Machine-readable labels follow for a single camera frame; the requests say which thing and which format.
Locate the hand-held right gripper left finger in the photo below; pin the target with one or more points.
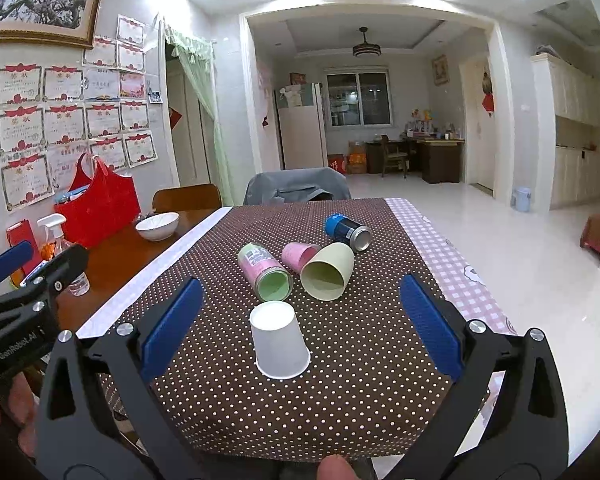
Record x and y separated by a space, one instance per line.
172 325

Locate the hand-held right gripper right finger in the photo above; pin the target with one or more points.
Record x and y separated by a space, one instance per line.
430 320

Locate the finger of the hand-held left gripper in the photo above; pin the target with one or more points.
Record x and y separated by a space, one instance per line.
60 267
11 259

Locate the cream plastic cup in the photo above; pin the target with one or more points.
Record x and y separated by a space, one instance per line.
330 265

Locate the pink and green cup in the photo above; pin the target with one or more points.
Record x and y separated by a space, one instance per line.
260 265

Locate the white paper cup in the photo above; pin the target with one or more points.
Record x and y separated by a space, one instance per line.
280 342

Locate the small pink cup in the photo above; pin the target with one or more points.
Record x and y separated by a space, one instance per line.
297 255

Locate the person's left hand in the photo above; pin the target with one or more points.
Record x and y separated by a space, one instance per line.
12 410

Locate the person's right hand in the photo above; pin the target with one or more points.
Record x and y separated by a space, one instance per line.
335 469

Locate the small clear bottle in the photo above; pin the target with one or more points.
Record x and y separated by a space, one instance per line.
79 284

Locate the clear spray bottle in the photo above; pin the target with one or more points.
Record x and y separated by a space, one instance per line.
52 235

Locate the white cloth strip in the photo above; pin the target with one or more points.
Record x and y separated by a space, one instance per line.
145 280

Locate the pink checked tablecloth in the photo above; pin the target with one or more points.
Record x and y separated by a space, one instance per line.
460 270

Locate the red bag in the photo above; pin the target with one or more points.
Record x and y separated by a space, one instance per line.
105 200

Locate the brown polka dot tablecloth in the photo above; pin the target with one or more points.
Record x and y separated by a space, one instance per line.
355 370

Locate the white bowl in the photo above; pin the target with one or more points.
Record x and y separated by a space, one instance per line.
156 225

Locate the blue and black can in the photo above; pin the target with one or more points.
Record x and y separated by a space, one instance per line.
342 227

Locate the wooden chair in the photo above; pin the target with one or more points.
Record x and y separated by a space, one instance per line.
185 197

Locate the light blue trash bin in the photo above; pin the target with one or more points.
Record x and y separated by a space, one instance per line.
521 199

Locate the dark wooden desk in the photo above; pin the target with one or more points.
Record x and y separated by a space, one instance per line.
440 160

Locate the dark desk chair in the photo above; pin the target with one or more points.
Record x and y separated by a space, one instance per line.
394 157

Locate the brown cardboard box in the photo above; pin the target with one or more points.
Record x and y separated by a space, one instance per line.
357 157

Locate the white door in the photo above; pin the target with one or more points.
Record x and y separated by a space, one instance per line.
475 145

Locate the red cardboard box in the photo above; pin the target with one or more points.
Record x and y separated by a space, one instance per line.
337 164

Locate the grey covered chair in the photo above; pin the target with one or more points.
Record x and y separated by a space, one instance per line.
290 185

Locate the red stool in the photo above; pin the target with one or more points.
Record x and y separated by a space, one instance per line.
596 232

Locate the green door curtain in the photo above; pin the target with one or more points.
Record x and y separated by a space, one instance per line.
207 100

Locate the red door ornament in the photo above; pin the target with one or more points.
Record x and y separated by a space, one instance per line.
488 104

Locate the white refrigerator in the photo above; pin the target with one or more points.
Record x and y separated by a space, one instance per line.
300 135

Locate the window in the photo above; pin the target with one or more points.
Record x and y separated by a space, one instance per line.
360 97

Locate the ceiling fan lamp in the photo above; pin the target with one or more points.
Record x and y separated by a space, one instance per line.
366 49

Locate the group of wall certificates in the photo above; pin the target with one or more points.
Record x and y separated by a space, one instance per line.
60 120

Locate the small framed wall picture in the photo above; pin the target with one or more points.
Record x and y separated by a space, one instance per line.
440 70

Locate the cream wall cabinet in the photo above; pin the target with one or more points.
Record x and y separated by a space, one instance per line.
572 110

